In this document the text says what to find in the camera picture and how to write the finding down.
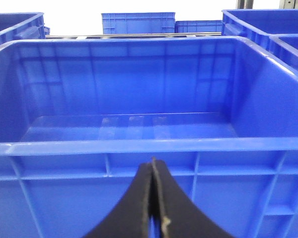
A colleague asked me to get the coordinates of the blue target crate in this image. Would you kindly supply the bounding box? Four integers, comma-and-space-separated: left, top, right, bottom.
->
0, 37, 298, 238

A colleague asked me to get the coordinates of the steel rack rail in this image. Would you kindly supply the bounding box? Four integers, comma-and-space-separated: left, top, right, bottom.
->
46, 32, 222, 40

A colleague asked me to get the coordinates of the far blue crate low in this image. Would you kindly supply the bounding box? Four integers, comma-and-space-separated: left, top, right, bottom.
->
175, 20, 223, 33

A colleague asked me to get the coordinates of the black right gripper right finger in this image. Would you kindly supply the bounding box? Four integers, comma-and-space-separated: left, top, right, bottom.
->
151, 157, 232, 238

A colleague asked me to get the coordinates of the blue source crate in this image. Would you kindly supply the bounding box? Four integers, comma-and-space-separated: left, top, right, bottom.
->
0, 12, 45, 45

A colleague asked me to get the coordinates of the far blue crate tall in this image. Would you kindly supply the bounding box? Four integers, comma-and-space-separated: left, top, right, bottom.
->
101, 12, 175, 34

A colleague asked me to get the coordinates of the blue crate right rear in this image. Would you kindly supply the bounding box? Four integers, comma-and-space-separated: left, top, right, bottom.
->
222, 9, 298, 50

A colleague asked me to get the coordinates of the blue crate right near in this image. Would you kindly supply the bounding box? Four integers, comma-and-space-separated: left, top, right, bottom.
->
269, 34, 298, 71

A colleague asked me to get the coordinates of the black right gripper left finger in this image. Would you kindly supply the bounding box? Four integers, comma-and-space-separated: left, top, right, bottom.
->
84, 163, 152, 238

